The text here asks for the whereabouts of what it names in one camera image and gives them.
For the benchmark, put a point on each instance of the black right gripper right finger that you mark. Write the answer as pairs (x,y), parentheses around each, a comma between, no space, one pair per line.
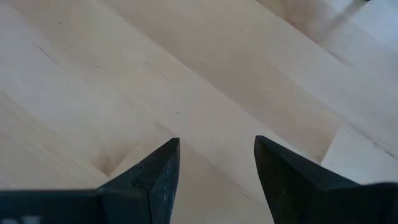
(292,186)

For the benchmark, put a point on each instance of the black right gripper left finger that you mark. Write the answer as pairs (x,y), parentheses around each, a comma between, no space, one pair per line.
(149,186)

